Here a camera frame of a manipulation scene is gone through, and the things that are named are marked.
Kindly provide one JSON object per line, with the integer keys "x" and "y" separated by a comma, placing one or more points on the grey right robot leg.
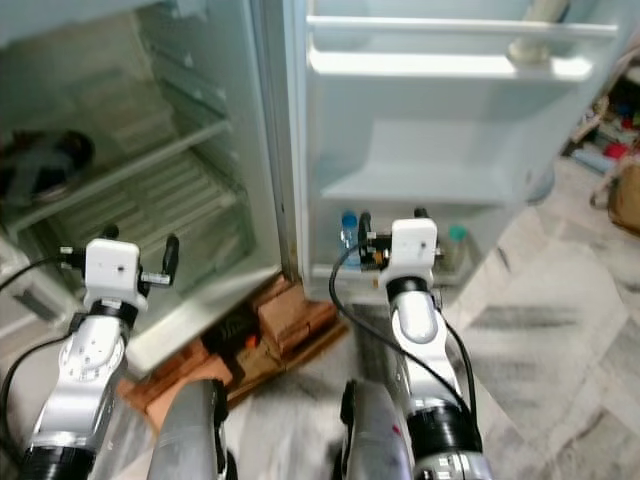
{"x": 375, "y": 435}

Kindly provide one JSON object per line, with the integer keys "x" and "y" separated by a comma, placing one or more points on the white fridge cabinet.
{"x": 255, "y": 130}

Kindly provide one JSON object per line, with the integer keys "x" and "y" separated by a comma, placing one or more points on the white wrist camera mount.
{"x": 412, "y": 250}
{"x": 115, "y": 272}

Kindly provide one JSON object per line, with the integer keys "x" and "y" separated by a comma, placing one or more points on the reddish brown brick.
{"x": 155, "y": 388}
{"x": 295, "y": 310}

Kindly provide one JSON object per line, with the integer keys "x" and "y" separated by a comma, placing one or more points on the beige cylindrical bottle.
{"x": 535, "y": 35}

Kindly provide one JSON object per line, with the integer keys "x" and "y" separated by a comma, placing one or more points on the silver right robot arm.
{"x": 415, "y": 325}

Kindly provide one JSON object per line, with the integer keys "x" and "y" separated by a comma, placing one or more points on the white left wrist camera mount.
{"x": 115, "y": 272}

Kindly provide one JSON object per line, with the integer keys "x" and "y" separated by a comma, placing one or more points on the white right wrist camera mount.
{"x": 412, "y": 250}

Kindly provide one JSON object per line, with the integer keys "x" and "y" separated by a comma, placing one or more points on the grey robot leg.
{"x": 375, "y": 435}
{"x": 188, "y": 430}

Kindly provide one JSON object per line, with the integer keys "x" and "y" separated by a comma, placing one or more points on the white fridge door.
{"x": 430, "y": 135}

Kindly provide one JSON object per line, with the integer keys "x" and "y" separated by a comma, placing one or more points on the grey left robot leg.
{"x": 188, "y": 430}

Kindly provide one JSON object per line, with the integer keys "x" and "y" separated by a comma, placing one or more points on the clear water bottle blue cap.
{"x": 349, "y": 240}

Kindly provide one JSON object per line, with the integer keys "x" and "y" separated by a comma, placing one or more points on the green capped bottle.
{"x": 457, "y": 250}

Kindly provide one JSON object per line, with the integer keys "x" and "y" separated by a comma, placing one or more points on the brown wicker basket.
{"x": 625, "y": 200}

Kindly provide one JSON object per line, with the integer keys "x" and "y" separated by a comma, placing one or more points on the black round pan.
{"x": 50, "y": 165}

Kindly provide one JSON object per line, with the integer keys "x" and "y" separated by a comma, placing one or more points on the clear fridge shelf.
{"x": 190, "y": 205}
{"x": 150, "y": 125}

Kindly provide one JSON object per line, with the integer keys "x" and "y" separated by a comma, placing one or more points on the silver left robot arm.
{"x": 90, "y": 365}

